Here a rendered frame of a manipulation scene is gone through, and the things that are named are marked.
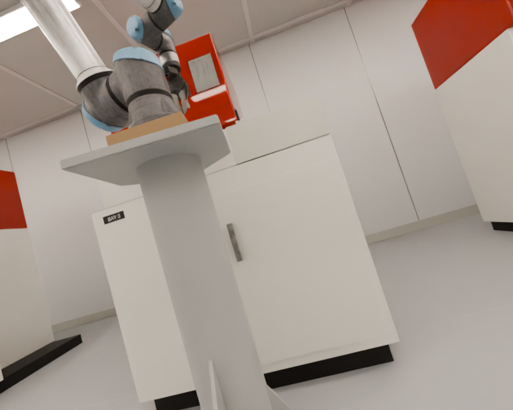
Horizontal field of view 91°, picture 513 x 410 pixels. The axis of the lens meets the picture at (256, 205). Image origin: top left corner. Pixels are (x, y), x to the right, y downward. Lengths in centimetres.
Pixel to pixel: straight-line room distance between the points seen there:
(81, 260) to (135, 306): 301
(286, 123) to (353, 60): 269
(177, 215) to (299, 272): 50
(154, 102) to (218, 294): 47
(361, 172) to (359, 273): 230
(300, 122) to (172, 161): 51
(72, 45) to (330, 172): 82
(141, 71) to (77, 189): 345
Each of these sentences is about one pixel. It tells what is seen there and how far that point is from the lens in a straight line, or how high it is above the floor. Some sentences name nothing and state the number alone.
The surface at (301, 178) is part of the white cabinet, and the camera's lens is 90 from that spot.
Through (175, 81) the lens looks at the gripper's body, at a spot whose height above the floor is 122.
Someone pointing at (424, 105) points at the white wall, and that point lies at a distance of 360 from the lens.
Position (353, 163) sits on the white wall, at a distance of 316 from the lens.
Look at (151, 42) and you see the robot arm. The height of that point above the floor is 137.
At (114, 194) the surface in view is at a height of 86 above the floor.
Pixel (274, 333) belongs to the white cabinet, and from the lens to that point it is 99.
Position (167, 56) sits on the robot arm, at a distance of 121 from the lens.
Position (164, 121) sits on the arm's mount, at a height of 87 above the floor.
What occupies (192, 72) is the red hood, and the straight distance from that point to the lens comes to 181.
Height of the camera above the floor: 59
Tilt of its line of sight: 4 degrees up
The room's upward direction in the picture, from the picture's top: 17 degrees counter-clockwise
